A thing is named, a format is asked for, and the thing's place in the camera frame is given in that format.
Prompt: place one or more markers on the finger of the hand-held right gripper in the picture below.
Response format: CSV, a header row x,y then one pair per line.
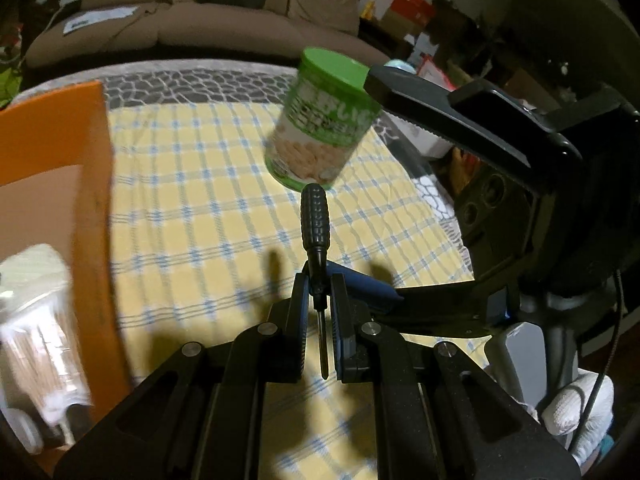
x,y
450,115
430,307

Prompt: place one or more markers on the person's right hand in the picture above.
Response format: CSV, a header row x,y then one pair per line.
x,y
575,405

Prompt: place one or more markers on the brown sofa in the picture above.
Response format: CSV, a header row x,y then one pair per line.
x,y
200,35

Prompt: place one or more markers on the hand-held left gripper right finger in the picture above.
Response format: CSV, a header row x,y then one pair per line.
x,y
338,330

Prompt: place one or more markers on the orange cardboard box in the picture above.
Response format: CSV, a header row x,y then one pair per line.
x,y
50,130

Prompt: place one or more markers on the white cloth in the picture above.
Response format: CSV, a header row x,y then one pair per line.
x,y
45,270

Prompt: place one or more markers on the teal lid cup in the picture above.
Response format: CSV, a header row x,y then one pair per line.
x,y
400,65

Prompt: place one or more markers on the grey patterned mat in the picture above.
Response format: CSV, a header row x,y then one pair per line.
x,y
200,82

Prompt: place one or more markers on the red storage box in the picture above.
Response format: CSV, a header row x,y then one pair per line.
x,y
410,7

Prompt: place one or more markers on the red white packet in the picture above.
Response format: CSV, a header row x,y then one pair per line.
x,y
434,72

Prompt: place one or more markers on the green cloth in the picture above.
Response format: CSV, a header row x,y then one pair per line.
x,y
7,85

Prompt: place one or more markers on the person's right forearm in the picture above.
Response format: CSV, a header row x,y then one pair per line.
x,y
606,447

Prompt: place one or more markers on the green lid jar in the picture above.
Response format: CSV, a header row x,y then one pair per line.
x,y
320,130

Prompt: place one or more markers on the yellow checked tablecloth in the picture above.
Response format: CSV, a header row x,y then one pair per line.
x,y
210,210

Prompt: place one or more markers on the white rectangular box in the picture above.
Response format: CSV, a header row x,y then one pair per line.
x,y
430,142

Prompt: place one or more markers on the white paper sheet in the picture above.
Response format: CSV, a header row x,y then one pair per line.
x,y
100,20

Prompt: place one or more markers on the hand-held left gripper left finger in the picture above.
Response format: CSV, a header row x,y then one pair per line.
x,y
300,325

